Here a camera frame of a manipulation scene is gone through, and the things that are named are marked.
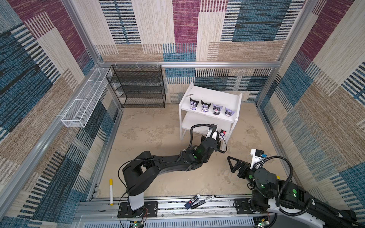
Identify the striped purple Kuromi figure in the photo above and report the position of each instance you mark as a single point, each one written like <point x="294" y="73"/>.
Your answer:
<point x="205" y="107"/>

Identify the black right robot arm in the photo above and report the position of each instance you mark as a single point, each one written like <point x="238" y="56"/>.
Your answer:
<point x="285" y="198"/>

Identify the white wire mesh basket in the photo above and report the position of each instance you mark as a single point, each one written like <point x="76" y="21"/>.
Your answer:
<point x="85" y="103"/>

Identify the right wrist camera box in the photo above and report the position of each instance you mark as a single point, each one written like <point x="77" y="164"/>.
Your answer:
<point x="257" y="156"/>

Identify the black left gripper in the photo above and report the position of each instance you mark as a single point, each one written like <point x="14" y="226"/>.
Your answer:
<point x="216" y="147"/>

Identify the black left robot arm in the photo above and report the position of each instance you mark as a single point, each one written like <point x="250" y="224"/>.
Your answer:
<point x="140" y="172"/>

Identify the black wire mesh shelf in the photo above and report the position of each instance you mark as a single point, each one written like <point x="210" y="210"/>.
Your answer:
<point x="138" y="86"/>

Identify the black white marker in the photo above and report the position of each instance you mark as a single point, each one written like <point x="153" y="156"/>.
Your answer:
<point x="196" y="205"/>

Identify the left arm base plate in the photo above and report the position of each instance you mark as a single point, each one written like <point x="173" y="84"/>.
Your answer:
<point x="149" y="210"/>

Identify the black marker blue label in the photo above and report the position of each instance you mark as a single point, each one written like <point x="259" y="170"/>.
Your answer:
<point x="192" y="201"/>

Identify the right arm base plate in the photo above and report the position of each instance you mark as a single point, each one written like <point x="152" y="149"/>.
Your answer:
<point x="243" y="206"/>

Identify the yellow white marker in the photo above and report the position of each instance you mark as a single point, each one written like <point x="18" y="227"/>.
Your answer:
<point x="111" y="192"/>

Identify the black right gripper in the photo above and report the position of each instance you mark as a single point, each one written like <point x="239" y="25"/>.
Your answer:
<point x="244" y="165"/>

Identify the white two-tier shelf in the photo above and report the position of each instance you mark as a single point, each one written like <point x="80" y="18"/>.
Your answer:
<point x="188" y="117"/>

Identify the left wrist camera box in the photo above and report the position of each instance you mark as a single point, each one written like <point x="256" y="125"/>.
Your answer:
<point x="212" y="132"/>

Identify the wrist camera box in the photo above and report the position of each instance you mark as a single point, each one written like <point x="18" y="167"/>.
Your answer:
<point x="212" y="132"/>
<point x="257" y="156"/>

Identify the purple hood Kuromi figure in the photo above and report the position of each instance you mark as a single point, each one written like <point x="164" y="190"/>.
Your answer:
<point x="229" y="112"/>

